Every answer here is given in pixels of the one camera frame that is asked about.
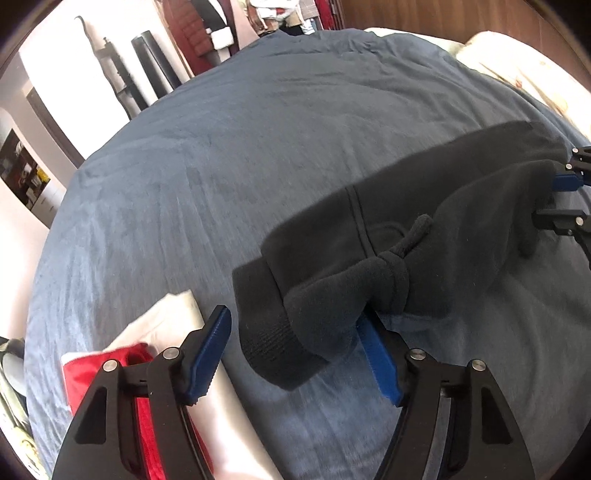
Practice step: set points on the black ladder rack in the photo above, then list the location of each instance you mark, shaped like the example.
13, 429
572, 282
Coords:
121, 76

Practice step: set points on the black upright cylinder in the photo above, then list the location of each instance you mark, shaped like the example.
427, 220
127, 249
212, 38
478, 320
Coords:
154, 64

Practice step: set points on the blue-grey blanket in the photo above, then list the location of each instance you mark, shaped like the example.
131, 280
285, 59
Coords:
207, 161

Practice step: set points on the red folded garment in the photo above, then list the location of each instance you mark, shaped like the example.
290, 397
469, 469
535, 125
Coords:
81, 369

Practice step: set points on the dark wooden headboard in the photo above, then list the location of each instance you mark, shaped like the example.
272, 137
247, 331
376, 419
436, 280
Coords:
438, 11

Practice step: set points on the cream pillow with orange print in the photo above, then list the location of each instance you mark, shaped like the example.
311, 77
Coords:
508, 60

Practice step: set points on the black pants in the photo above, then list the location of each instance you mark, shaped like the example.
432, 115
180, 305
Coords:
332, 240

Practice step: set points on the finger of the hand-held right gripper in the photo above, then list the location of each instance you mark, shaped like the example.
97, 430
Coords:
565, 182
558, 219

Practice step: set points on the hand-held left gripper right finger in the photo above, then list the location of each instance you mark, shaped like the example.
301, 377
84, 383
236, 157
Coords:
381, 364

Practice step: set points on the white folded garment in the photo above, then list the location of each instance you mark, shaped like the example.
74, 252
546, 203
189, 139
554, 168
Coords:
171, 314

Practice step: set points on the green clothes pile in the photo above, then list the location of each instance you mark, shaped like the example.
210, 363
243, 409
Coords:
11, 369

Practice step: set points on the pale green bed sheet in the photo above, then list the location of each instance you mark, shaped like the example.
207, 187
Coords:
415, 36

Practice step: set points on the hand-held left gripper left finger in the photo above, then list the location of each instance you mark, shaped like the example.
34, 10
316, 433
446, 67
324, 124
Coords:
210, 355

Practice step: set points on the arched wall shelf niche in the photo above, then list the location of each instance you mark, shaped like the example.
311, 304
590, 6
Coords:
23, 170

